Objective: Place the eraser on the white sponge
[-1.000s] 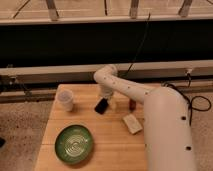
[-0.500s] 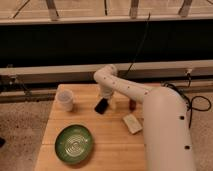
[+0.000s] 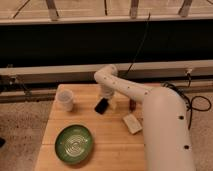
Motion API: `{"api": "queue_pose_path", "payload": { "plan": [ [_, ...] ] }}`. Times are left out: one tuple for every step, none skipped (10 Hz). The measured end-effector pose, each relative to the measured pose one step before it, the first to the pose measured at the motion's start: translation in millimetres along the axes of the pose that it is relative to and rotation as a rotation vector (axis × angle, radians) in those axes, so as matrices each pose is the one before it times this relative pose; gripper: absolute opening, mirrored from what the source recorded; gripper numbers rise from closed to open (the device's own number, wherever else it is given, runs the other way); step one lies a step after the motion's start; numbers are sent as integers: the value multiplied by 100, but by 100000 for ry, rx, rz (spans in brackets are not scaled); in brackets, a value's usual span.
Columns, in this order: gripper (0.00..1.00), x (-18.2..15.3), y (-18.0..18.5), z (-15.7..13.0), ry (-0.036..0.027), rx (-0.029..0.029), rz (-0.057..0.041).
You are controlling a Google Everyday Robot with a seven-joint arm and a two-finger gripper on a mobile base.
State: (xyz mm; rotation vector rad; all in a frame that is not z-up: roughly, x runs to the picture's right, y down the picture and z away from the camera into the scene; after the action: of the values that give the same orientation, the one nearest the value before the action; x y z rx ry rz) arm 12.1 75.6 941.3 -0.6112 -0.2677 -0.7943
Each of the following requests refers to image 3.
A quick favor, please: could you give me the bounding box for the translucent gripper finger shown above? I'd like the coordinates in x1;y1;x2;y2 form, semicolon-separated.
108;98;117;110

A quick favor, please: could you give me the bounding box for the black eraser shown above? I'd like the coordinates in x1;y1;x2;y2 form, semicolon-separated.
95;98;109;114

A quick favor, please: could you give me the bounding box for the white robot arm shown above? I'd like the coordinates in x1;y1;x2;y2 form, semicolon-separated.
94;64;196;171

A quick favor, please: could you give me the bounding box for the white plastic cup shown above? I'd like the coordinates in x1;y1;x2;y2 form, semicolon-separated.
55;89;74;112

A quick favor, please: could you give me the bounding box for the wooden table board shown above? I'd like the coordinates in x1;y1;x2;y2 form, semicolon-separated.
34;84;147;171

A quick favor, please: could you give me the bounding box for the green ribbed plate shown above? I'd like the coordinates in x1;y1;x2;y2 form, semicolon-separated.
54;124;94;165

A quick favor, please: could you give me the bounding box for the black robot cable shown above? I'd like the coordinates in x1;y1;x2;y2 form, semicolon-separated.
161;81;212;131

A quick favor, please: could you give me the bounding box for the black hanging cable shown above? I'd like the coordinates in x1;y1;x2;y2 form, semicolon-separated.
124;12;152;78

